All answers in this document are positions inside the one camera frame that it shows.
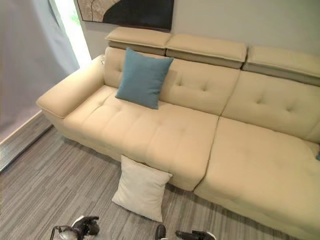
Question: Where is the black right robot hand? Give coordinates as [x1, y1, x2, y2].
[154, 224, 216, 240]

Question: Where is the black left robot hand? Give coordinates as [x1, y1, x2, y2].
[70, 215, 101, 237]

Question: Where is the cream leather sofa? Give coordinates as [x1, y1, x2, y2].
[36, 26, 320, 229]

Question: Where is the cream sofa headrest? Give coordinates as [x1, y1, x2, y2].
[241, 44, 320, 87]
[165, 33, 249, 71]
[104, 26, 172, 57]

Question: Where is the white square cushion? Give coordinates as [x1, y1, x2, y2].
[111, 154, 174, 223]

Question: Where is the metal floor track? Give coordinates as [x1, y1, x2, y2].
[0, 124, 55, 173]

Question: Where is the blue square cushion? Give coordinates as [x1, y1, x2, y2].
[114, 47, 175, 110]

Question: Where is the sheer grey curtain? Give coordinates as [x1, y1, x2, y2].
[0, 0, 81, 146]

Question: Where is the bright window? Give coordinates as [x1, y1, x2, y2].
[53, 0, 92, 69]

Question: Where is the framed abstract wall painting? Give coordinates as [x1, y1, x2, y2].
[74, 0, 175, 33]

